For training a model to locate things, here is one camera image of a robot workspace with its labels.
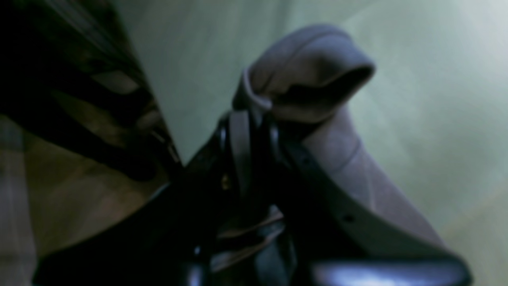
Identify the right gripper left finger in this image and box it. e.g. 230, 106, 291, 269
32, 116, 237, 286

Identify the grey t-shirt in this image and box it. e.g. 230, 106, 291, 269
232, 24, 446, 247

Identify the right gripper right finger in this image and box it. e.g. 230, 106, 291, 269
256, 115, 472, 286

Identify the pale green table cloth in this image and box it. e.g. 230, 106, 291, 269
113, 0, 508, 286

